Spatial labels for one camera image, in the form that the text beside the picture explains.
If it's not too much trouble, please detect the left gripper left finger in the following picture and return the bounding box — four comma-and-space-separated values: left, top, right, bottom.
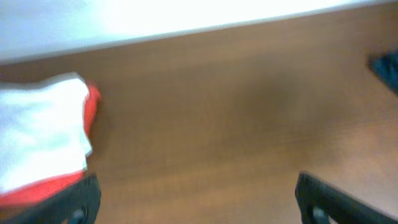
1, 174, 101, 224

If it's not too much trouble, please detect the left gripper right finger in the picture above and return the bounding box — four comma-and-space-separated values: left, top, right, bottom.
295, 171, 397, 224

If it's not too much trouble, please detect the white printed t-shirt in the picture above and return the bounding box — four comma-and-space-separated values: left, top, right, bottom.
0, 72, 93, 194

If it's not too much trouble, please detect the folded red t-shirt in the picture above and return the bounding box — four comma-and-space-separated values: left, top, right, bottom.
0, 79, 102, 209

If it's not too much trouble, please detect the black t-shirt white lettering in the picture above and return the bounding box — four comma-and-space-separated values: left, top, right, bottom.
368, 50, 397, 95

